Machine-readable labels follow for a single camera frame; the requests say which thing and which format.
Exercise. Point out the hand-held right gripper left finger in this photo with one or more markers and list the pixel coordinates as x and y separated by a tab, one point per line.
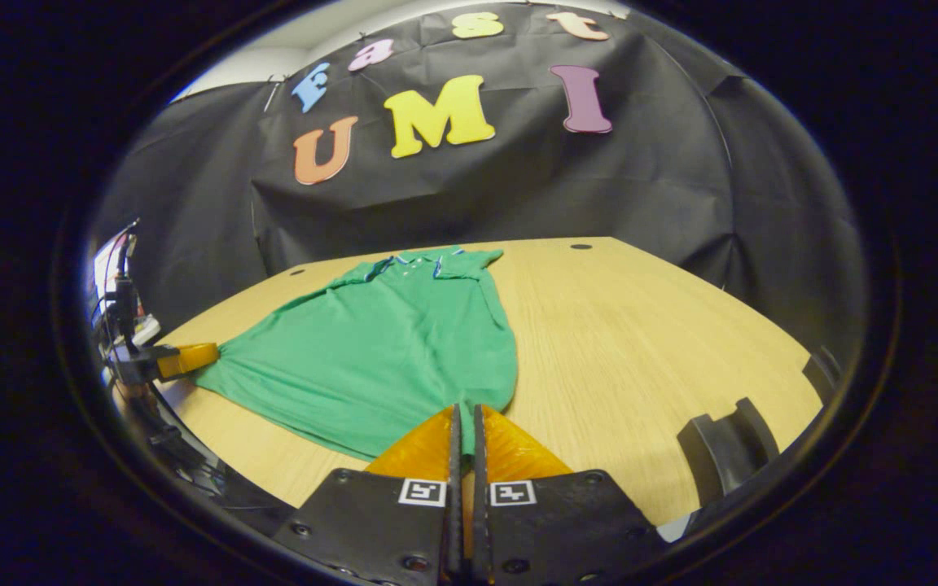
454	456

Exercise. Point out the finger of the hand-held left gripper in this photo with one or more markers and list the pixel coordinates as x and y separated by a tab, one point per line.
192	358

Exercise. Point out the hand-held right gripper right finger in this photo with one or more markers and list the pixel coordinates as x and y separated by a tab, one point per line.
479	456

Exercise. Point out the green T-shirt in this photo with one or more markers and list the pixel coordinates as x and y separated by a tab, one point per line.
387	358

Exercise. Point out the white object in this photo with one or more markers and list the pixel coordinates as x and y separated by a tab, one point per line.
675	527

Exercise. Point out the black gripper stand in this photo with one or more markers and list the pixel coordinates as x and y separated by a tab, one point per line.
721	456

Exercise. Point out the black backdrop cloth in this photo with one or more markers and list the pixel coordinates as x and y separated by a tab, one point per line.
518	187

